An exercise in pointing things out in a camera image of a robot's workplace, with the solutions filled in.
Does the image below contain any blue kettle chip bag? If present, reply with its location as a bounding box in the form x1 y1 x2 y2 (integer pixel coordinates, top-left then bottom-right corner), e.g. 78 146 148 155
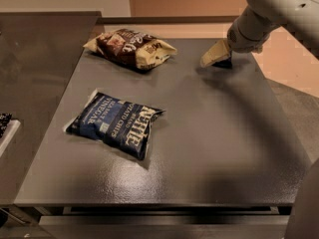
64 90 163 160

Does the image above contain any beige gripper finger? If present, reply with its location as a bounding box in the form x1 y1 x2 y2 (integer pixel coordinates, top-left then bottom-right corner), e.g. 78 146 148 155
200 39 231 68

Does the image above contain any dark blue rxbar wrapper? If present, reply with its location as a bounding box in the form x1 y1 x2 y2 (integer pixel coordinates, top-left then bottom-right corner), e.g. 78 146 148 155
213 59 232 69

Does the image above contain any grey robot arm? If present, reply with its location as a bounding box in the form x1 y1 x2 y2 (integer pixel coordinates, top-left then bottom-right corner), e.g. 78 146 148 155
200 0 319 68

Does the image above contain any brown chip bag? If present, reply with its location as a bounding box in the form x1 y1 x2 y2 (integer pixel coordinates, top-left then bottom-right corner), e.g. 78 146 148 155
84 29 177 71

